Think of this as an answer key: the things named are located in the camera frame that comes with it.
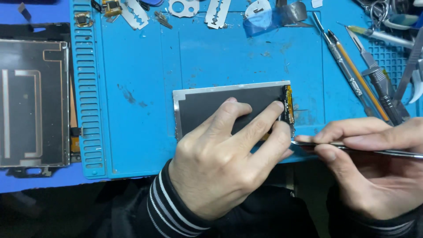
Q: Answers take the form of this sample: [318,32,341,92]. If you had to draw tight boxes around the person's right hand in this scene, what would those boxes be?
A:
[294,117,423,221]

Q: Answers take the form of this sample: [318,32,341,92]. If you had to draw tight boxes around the person's left hand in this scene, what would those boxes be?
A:
[168,97,295,221]

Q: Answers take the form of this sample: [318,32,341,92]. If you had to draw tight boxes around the silver metal tweezers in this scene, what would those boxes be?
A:
[291,140,423,160]

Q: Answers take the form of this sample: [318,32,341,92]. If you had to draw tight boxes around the small phone display module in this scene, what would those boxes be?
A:
[173,80,296,143]

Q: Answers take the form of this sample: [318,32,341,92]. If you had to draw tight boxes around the white curved plastic tool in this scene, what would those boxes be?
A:
[407,59,423,105]

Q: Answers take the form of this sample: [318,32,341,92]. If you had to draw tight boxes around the silver pointed tweezers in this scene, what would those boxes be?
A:
[393,36,423,104]

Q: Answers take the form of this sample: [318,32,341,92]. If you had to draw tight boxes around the blue silicone repair mat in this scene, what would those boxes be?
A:
[69,0,423,180]

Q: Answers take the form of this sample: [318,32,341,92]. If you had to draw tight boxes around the silver metal precision screwdriver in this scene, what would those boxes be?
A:
[312,12,375,117]

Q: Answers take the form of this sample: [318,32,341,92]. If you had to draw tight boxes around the clear syringe with needle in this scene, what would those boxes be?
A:
[336,22,416,49]

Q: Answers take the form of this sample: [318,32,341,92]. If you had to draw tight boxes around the clear blue plastic film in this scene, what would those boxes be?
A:
[243,10,285,37]

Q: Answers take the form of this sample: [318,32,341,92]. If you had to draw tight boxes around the silver razor blade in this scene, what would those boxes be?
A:
[204,0,232,30]
[120,0,150,30]

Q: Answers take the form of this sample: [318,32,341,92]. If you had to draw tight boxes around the metal plate with holes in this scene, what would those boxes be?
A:
[168,0,201,18]

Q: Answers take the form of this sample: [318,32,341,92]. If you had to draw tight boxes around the heap of metal tools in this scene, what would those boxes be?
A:
[354,0,423,31]

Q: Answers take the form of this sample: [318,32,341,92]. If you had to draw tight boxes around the white plastic pick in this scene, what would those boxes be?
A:
[244,0,272,19]

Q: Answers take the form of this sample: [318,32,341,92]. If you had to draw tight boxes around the crumpled grey foil piece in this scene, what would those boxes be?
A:
[276,0,315,28]

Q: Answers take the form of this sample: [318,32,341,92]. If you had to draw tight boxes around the gold chip module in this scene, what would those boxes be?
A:
[101,0,123,18]

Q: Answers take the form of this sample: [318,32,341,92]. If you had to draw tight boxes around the large tablet display panel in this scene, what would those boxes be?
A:
[0,39,71,168]

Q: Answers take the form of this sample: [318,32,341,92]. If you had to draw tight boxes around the black flex strip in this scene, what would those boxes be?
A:
[17,2,32,22]

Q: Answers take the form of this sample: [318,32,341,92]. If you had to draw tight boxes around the scalpel with black handle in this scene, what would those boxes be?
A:
[345,26,404,125]

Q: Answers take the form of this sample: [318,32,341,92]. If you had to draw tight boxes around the orange thin-handled tool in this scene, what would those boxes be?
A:
[327,29,391,123]

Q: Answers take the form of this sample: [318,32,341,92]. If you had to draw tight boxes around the small grey metal bracket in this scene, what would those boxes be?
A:
[154,11,173,30]

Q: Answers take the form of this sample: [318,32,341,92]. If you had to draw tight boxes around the small gold camera module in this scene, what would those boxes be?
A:
[74,11,95,28]

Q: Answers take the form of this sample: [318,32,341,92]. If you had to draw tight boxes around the black tablet frame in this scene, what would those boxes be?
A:
[0,22,83,178]

